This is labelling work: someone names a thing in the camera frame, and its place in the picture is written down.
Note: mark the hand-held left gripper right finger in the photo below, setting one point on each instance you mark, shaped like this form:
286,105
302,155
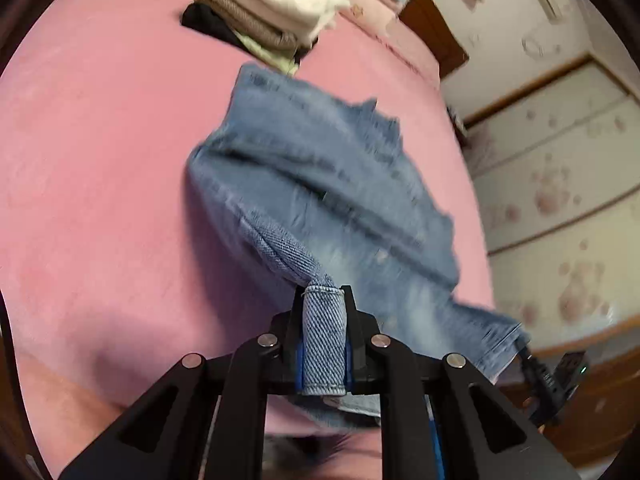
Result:
351,360

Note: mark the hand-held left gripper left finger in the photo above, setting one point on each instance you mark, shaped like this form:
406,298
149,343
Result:
299,365

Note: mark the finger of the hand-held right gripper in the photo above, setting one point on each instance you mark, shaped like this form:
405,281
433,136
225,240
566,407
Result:
532,367

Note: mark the blue denim jacket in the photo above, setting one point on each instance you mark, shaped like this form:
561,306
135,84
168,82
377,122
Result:
325,185

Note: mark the floral wardrobe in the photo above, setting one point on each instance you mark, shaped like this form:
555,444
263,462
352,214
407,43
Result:
550,185

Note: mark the pink bed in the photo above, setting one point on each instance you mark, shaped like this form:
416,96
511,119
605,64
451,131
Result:
100,160

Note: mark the pale green folded garment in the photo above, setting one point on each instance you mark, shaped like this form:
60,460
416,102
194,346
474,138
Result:
270,55

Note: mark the wooden headboard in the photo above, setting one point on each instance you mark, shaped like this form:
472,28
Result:
430,25

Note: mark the pink folded blanket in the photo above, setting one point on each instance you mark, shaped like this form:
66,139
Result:
365,7

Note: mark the black folded garment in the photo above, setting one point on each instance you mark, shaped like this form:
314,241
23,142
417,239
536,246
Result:
205,20

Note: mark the beige knit garment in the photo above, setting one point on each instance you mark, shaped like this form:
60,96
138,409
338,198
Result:
235,10

